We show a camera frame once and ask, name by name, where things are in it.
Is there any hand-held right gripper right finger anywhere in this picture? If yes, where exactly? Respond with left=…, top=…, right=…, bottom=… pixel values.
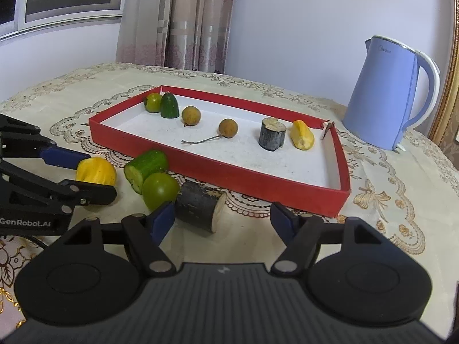
left=270, top=202, right=386, bottom=276

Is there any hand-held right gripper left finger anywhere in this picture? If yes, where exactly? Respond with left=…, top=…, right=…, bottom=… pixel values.
left=65, top=201, right=176, bottom=276

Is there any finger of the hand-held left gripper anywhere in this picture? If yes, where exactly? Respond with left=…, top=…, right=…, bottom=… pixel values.
left=0, top=161, right=118, bottom=216
left=0, top=114, right=91, bottom=170

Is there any yellow fruit piece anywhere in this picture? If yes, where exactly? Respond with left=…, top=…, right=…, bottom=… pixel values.
left=290, top=120, right=315, bottom=151
left=75, top=157, right=117, bottom=187

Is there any large green round fruit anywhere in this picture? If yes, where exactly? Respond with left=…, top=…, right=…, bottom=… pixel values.
left=142, top=172, right=180, bottom=212

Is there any long dark sugarcane piece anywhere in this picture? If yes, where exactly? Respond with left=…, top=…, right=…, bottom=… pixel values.
left=174, top=181, right=227, bottom=236

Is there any green cucumber piece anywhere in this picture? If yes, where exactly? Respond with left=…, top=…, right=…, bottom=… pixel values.
left=124, top=150, right=169, bottom=195

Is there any red cardboard box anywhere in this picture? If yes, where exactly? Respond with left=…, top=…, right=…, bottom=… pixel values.
left=88, top=85, right=351, bottom=218

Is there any short dark sugarcane piece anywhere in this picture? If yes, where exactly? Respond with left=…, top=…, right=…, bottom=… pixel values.
left=258, top=117, right=287, bottom=151

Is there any brown longan with stem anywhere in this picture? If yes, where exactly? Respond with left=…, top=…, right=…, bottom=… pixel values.
left=181, top=118, right=239, bottom=146

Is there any dark green cucumber tip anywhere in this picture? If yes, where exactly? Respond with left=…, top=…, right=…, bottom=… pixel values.
left=160, top=92, right=180, bottom=119

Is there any small green round fruit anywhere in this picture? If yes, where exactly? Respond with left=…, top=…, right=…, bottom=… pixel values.
left=144, top=93, right=164, bottom=113

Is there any blue electric kettle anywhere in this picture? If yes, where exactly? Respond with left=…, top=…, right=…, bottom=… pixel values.
left=342, top=35, right=441, bottom=152

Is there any pink patterned curtain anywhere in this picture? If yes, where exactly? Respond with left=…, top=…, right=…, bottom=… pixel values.
left=115, top=0, right=238, bottom=75

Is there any gold wall moulding frame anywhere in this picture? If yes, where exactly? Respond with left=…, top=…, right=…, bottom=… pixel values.
left=428, top=0, right=459, bottom=144

